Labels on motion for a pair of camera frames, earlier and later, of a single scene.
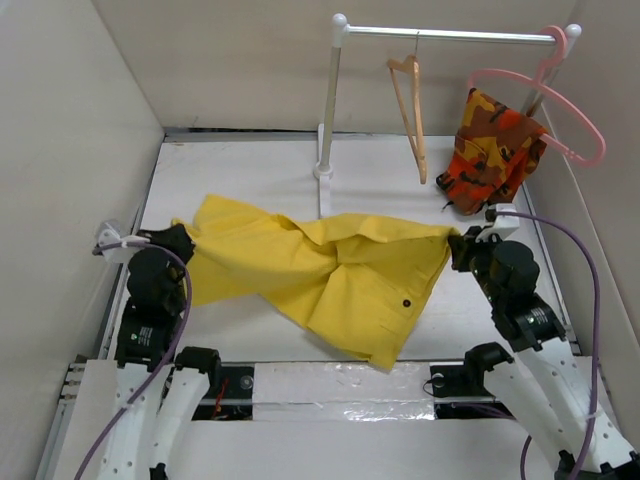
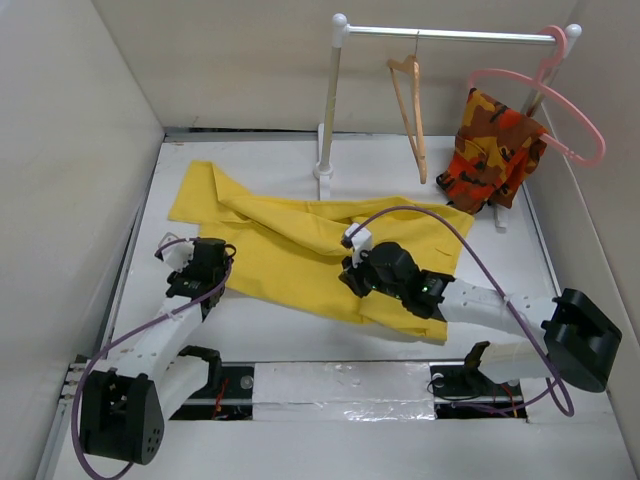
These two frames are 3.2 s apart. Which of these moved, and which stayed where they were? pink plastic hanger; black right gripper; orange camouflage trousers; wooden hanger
Moved: black right gripper
Stayed: pink plastic hanger; orange camouflage trousers; wooden hanger
